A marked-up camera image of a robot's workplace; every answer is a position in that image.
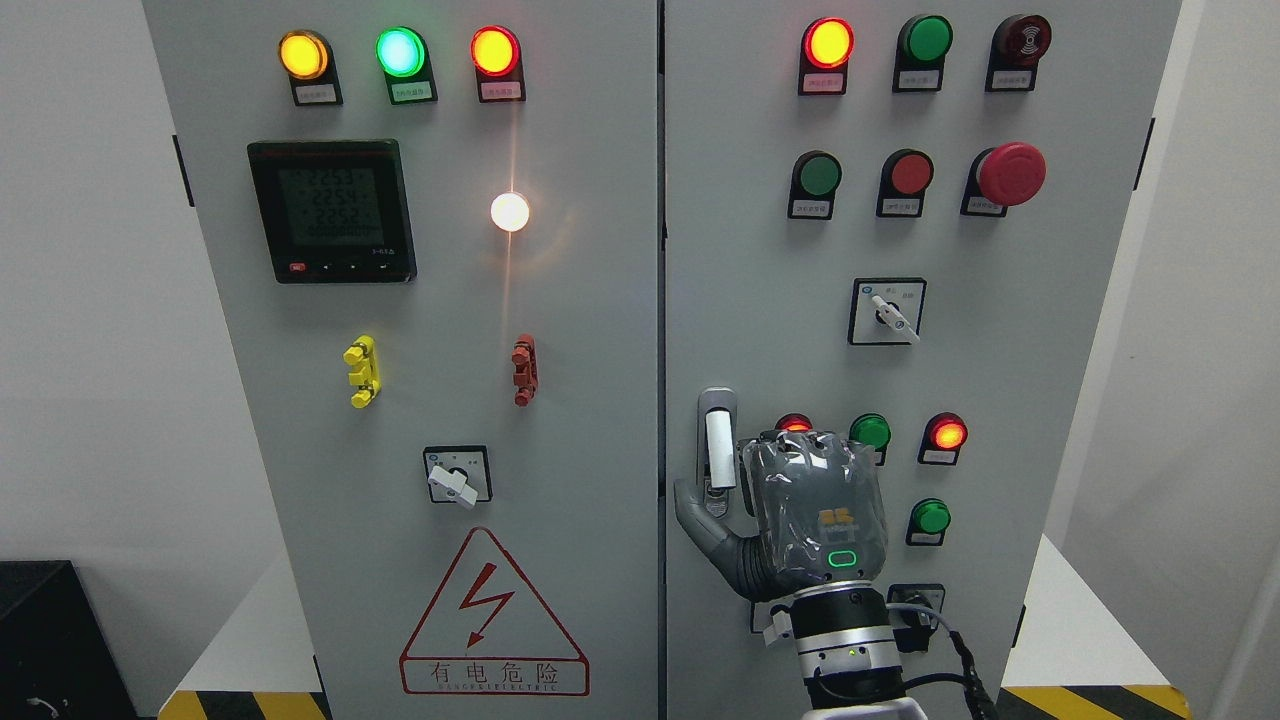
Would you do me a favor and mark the door rotary switch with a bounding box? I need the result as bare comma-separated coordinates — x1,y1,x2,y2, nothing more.
847,277,927,346
422,445,492,509

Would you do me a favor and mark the white-knob rotary switch bottom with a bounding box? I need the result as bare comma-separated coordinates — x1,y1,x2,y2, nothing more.
748,600,794,647

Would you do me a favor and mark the black-knob selector switch bottom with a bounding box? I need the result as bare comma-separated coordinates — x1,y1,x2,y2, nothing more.
886,583,945,653

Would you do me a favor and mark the red push button second row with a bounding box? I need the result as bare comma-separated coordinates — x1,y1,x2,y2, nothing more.
876,149,934,218

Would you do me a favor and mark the right door upper rotary switch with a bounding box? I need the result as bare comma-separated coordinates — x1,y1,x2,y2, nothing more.
847,277,927,346

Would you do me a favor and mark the green button bottom row right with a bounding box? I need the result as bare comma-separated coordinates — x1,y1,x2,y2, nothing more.
905,498,952,547

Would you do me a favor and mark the black box lower left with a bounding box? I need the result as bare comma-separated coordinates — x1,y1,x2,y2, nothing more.
1,560,137,719

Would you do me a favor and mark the silver cabinet door handle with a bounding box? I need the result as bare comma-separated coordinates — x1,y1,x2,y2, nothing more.
696,387,737,518

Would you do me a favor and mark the dark red buzzer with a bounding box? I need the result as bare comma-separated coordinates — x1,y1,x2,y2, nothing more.
986,14,1052,94

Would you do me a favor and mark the red terminal connector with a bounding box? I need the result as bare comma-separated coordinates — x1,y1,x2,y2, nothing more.
509,333,539,407

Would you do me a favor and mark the red emergency stop button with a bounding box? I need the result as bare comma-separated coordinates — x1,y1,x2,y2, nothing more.
960,141,1047,218

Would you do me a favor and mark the red lit indicator lower left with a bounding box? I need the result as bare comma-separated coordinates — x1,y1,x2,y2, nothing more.
774,413,814,433

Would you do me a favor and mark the yellow indicator light top left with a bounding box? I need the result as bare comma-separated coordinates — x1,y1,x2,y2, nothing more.
278,29,343,108

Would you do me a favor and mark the green push button second row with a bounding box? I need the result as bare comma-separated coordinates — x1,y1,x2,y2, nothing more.
787,150,842,222

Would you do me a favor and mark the green button top right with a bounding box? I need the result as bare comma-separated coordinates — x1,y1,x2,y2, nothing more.
892,14,954,94

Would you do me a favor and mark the red electric hazard warning sign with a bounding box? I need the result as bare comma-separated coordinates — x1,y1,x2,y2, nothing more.
399,527,591,696

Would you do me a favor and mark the red indicator light top right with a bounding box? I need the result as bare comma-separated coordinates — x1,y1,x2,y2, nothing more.
797,15,856,97

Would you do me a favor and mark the yellow terminal connector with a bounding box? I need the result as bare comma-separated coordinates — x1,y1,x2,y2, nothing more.
343,334,381,409

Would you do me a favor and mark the grey right cabinet door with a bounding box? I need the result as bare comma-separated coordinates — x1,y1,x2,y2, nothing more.
664,1,1181,719

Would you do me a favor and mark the red lit indicator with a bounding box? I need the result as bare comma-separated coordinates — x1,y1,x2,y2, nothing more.
916,413,968,466
774,413,814,433

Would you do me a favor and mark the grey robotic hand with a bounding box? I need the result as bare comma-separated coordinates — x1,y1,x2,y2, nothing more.
675,430,888,603

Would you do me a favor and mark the red lit indicator lower right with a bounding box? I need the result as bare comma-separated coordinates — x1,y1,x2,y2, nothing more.
916,413,968,466

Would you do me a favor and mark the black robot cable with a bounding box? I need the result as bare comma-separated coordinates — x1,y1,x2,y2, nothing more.
808,596,997,720

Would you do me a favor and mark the white glowing indicator light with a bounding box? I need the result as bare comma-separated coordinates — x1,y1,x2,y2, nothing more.
490,191,531,233

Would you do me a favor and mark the grey cabinet door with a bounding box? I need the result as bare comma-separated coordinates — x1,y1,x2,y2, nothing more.
143,1,662,719
664,1,1181,719

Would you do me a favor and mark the black digital power meter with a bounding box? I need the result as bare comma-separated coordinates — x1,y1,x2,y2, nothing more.
247,138,417,284

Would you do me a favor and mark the left door rotary switch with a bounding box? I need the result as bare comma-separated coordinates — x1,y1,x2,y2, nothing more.
422,445,492,509

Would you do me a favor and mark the red indicator light top left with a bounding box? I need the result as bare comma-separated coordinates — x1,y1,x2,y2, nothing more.
470,26,526,102

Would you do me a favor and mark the grey left cabinet door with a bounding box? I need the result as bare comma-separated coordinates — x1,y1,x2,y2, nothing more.
143,1,662,719

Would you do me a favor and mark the green indicator light top left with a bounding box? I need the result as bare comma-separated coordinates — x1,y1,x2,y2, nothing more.
375,26,438,105

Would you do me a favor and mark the green indicator lower middle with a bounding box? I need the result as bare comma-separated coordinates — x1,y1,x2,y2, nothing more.
847,413,892,466

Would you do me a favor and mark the red indicator light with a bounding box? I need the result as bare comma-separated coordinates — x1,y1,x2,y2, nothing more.
470,26,526,102
797,15,856,97

